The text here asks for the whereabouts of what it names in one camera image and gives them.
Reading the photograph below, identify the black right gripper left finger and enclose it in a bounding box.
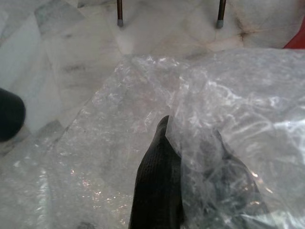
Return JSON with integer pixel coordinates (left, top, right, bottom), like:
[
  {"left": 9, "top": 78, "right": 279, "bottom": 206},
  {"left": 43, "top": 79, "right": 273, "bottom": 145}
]
[{"left": 128, "top": 115, "right": 184, "bottom": 229}]

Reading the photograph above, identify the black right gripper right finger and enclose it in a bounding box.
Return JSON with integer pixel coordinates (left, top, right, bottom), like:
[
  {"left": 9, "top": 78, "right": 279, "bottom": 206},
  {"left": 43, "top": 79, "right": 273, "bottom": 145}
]
[{"left": 183, "top": 130, "right": 271, "bottom": 229}]

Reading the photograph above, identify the clear bubble wrap sheet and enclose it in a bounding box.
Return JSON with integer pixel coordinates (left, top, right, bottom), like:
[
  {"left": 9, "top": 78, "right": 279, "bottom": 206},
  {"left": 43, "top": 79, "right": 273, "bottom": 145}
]
[{"left": 0, "top": 47, "right": 305, "bottom": 229}]

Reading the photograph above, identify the black robot foot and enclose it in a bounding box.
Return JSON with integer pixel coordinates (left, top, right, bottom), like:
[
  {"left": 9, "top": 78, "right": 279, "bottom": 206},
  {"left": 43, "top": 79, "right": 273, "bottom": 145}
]
[{"left": 0, "top": 87, "right": 27, "bottom": 143}]

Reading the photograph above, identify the red plastic object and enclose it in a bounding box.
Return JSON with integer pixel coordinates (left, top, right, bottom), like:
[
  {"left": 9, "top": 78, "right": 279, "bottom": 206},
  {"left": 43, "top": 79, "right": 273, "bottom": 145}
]
[{"left": 283, "top": 30, "right": 305, "bottom": 50}]

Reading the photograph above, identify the thin metal leg grey cap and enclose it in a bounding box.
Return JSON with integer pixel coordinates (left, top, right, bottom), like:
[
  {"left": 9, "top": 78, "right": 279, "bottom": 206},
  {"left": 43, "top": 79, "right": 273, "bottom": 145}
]
[
  {"left": 116, "top": 0, "right": 126, "bottom": 27},
  {"left": 215, "top": 0, "right": 227, "bottom": 29}
]

